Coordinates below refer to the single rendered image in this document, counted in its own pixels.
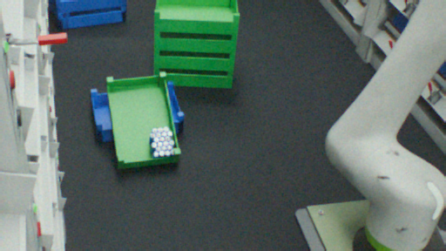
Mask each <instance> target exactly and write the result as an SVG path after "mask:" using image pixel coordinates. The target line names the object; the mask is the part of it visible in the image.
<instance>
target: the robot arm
mask: <svg viewBox="0 0 446 251"><path fill-rule="evenodd" d="M445 59H446V0H420V2H419V4H418V5H417V7H416V9H415V11H414V13H413V15H412V16H411V19H410V21H409V23H408V25H407V27H406V28H405V30H404V32H403V33H402V35H401V36H400V38H399V39H398V41H397V43H396V44H395V46H394V48H393V49H392V51H391V52H390V53H389V55H388V57H387V58H386V60H385V61H384V62H383V64H382V66H381V67H380V69H379V70H378V72H377V73H376V74H375V75H374V76H373V78H372V79H371V81H370V82H369V83H368V85H367V86H366V88H364V89H363V90H362V92H361V93H360V95H359V96H358V97H357V98H356V100H355V101H354V102H353V103H352V104H351V106H350V107H349V108H348V109H347V110H346V111H345V112H344V113H343V114H342V115H341V117H340V118H339V119H338V120H337V121H336V122H335V123H334V124H333V126H332V127H331V128H330V129H329V131H328V134H327V136H326V139H325V152H326V155H327V157H328V160H329V161H330V163H331V164H332V165H333V166H334V167H335V168H336V169H337V170H338V171H339V172H340V173H341V174H342V175H343V176H344V177H345V178H346V179H347V180H348V181H349V182H350V183H351V184H352V185H353V186H354V187H355V188H356V189H357V190H358V191H359V192H360V193H361V194H362V195H363V196H364V197H365V198H366V199H367V200H368V201H369V203H370V207H369V210H368V214H367V217H366V225H365V226H363V227H361V228H359V229H358V230H357V232H356V233H355V236H354V239H353V243H352V249H353V251H446V232H444V231H442V230H438V228H437V226H436V224H437V222H438V221H439V218H440V216H441V214H442V212H443V209H444V208H445V205H446V179H445V177H444V176H443V175H442V174H441V173H440V172H439V171H438V170H437V169H436V168H434V167H433V166H432V165H431V164H429V163H427V162H426V161H424V160H423V159H420V158H418V157H417V156H415V155H414V154H413V153H411V152H409V151H408V150H407V149H405V148H404V147H403V146H401V145H400V144H399V143H398V142H397V139H396V135H397V133H398V132H399V130H400V128H401V126H402V124H403V122H404V121H405V119H406V118H407V116H408V115H409V113H410V111H411V109H412V108H413V106H414V104H415V103H416V100H417V99H418V97H419V96H420V94H421V93H422V91H423V89H425V87H426V86H427V84H428V83H429V81H430V80H431V79H432V78H433V76H434V75H435V74H436V72H437V70H438V69H439V68H440V66H441V65H442V64H443V62H444V61H445Z"/></svg>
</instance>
